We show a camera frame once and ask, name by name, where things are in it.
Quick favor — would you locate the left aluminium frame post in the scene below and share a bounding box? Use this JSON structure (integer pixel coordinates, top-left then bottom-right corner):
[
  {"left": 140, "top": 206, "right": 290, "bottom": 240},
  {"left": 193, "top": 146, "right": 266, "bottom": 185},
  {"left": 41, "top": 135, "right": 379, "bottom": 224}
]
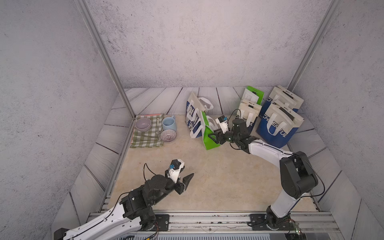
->
[{"left": 75, "top": 0, "right": 136, "bottom": 118}]

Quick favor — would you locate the green white bag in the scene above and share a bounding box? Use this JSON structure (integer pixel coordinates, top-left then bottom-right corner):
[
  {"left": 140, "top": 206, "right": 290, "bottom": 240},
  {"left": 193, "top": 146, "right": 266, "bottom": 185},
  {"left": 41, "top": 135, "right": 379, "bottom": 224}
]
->
[
  {"left": 199, "top": 112, "right": 220, "bottom": 150},
  {"left": 242, "top": 86, "right": 265, "bottom": 105}
]

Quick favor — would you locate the pink patterned bowl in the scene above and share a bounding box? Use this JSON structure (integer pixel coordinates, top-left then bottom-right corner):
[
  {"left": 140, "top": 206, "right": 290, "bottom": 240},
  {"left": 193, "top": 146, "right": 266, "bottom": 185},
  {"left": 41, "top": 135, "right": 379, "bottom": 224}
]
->
[{"left": 160, "top": 129, "right": 177, "bottom": 143}]

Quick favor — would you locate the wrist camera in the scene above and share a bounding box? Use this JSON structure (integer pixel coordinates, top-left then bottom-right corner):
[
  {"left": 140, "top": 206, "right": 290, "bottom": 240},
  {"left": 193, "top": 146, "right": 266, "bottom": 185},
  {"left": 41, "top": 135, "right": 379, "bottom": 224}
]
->
[
  {"left": 215, "top": 115, "right": 229, "bottom": 134},
  {"left": 165, "top": 159, "right": 185, "bottom": 184}
]

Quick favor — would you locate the green checkered cloth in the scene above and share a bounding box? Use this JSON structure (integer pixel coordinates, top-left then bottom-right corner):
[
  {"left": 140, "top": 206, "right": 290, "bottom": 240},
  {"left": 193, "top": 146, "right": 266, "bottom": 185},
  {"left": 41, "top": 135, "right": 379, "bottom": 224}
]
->
[{"left": 131, "top": 114, "right": 164, "bottom": 148}]

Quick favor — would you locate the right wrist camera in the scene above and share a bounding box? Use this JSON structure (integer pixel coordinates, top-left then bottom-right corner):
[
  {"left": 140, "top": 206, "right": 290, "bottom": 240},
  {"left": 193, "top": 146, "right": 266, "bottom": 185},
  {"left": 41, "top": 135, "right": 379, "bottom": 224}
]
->
[{"left": 215, "top": 115, "right": 229, "bottom": 134}]

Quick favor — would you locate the blue beige takeout bag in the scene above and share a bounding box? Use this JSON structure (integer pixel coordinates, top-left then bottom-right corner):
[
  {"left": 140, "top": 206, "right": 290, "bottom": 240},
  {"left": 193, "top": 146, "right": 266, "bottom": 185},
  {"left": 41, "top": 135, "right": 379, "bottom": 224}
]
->
[{"left": 259, "top": 85, "right": 304, "bottom": 117}]

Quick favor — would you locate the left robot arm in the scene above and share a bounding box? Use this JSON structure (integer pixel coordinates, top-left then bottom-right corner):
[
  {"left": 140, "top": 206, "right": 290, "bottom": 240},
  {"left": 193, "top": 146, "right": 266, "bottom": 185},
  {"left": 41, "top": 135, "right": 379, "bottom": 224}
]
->
[{"left": 54, "top": 174, "right": 194, "bottom": 240}]

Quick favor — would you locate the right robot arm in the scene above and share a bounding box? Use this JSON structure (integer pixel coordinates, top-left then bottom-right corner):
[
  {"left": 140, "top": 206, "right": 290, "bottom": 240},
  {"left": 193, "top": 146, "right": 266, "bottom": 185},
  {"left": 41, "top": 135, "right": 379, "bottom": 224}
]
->
[{"left": 209, "top": 116, "right": 319, "bottom": 231}]

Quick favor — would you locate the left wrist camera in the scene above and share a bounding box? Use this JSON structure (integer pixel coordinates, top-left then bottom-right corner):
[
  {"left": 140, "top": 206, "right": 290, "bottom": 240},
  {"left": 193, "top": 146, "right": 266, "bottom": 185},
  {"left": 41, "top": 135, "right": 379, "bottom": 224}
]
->
[{"left": 165, "top": 159, "right": 185, "bottom": 184}]

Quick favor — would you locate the purple bowl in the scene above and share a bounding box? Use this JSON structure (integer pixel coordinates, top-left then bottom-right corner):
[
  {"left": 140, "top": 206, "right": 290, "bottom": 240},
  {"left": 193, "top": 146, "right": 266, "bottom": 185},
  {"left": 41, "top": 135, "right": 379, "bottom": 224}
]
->
[{"left": 135, "top": 118, "right": 152, "bottom": 132}]

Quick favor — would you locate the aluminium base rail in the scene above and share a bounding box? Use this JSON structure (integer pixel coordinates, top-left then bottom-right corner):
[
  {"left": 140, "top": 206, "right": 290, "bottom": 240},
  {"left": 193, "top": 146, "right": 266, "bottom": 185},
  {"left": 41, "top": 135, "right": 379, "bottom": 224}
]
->
[{"left": 78, "top": 211, "right": 346, "bottom": 240}]

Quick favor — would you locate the blue mug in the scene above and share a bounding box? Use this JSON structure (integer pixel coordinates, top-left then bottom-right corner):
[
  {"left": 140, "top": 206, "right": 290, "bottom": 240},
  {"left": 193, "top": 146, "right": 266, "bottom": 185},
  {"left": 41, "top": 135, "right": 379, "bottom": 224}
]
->
[{"left": 162, "top": 116, "right": 177, "bottom": 132}]

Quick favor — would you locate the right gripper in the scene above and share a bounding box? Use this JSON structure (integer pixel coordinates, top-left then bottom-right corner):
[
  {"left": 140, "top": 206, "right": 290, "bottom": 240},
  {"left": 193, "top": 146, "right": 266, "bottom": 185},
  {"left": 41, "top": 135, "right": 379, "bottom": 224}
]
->
[{"left": 207, "top": 127, "right": 240, "bottom": 145}]

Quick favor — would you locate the aluminium frame post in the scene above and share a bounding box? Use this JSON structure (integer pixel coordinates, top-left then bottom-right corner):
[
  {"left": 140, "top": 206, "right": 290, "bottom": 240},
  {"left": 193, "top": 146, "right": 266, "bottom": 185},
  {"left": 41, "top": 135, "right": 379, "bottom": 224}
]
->
[
  {"left": 288, "top": 0, "right": 342, "bottom": 92},
  {"left": 75, "top": 0, "right": 136, "bottom": 118}
]

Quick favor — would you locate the right aluminium frame post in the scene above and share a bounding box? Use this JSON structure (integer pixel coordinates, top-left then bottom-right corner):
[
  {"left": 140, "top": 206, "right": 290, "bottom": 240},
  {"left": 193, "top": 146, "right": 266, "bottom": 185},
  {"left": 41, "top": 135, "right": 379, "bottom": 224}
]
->
[{"left": 288, "top": 0, "right": 342, "bottom": 92}]

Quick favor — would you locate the navy beige bag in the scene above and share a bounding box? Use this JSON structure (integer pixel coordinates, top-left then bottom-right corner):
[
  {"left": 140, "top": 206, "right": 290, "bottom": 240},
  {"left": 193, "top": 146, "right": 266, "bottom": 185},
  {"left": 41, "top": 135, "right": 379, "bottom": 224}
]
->
[{"left": 235, "top": 100, "right": 262, "bottom": 133}]

